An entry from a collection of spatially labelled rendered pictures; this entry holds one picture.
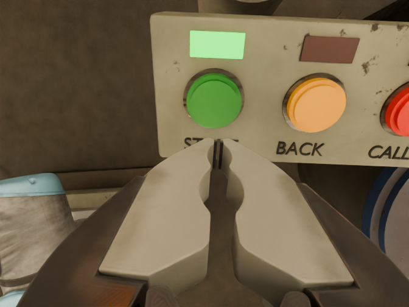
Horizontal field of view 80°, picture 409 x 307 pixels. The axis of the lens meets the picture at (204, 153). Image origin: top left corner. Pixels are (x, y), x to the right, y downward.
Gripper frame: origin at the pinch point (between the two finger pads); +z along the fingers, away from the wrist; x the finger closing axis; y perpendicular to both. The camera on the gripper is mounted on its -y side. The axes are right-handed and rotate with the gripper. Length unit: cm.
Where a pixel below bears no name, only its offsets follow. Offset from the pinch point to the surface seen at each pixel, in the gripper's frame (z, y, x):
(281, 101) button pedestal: 6.8, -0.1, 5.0
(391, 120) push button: 6.0, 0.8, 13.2
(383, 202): 19.1, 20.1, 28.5
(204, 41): 6.6, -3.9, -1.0
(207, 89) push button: 5.7, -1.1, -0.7
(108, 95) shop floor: 63, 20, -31
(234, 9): 20.8, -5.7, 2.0
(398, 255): 15.0, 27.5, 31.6
